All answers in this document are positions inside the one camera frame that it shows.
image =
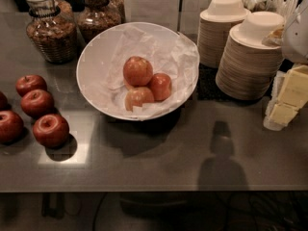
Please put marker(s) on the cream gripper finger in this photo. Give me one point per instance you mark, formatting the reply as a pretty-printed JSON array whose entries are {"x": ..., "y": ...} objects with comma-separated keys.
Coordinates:
[{"x": 289, "y": 95}]

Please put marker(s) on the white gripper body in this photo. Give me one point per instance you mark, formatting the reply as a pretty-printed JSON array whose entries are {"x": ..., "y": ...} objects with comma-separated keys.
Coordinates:
[{"x": 296, "y": 38}]

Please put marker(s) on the right apple in bowl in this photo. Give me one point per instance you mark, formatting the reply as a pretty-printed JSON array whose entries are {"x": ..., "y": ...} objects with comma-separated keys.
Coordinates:
[{"x": 161, "y": 86}]

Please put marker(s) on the apple in bowl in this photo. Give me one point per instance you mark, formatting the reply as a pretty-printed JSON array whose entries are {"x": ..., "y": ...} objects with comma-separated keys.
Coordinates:
[
  {"x": 137, "y": 71},
  {"x": 137, "y": 97},
  {"x": 161, "y": 86}
]

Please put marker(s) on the top apple in bowl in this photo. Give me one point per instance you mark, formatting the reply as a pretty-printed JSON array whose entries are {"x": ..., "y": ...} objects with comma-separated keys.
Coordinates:
[{"x": 137, "y": 71}]

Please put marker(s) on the front apple in bowl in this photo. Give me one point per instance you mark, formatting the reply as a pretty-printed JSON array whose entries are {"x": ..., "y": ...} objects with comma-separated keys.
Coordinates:
[{"x": 137, "y": 97}]

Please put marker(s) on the white bowl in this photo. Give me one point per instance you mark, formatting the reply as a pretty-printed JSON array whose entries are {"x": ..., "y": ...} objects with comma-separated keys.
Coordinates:
[{"x": 93, "y": 65}]

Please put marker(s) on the red apple front right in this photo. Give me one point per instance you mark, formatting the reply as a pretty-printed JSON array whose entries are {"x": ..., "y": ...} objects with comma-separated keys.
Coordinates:
[{"x": 51, "y": 130}]

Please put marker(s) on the red apple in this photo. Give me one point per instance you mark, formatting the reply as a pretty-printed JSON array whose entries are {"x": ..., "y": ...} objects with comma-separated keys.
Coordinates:
[
  {"x": 11, "y": 126},
  {"x": 30, "y": 82},
  {"x": 51, "y": 130},
  {"x": 37, "y": 103}
]

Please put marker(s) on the red apple middle left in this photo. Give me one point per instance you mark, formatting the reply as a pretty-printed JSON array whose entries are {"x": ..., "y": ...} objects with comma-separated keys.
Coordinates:
[{"x": 37, "y": 103}]

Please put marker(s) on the red apple back left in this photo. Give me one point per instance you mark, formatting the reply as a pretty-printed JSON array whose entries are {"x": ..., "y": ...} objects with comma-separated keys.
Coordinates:
[{"x": 30, "y": 82}]

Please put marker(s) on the red apple front left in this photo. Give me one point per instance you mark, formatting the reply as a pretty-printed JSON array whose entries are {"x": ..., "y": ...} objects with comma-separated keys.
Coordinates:
[{"x": 11, "y": 126}]

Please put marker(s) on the front stack paper bowls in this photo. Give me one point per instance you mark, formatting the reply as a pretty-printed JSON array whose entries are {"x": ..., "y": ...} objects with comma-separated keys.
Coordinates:
[{"x": 248, "y": 64}]

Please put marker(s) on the stack paper bowls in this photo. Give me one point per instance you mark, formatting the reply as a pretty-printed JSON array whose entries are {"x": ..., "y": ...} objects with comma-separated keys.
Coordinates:
[
  {"x": 214, "y": 25},
  {"x": 248, "y": 64}
]

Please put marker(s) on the back stack paper bowls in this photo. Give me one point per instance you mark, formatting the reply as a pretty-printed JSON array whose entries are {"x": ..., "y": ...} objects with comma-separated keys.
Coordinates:
[{"x": 214, "y": 25}]

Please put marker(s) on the white crumpled paper liner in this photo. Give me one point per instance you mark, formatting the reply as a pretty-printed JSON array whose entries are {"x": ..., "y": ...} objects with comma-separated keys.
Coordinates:
[{"x": 170, "y": 53}]

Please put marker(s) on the middle glass granola jar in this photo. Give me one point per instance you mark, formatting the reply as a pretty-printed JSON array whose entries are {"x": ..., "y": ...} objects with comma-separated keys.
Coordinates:
[{"x": 97, "y": 16}]

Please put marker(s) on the left glass granola jar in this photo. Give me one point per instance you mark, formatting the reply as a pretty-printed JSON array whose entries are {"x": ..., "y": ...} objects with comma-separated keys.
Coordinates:
[{"x": 52, "y": 32}]

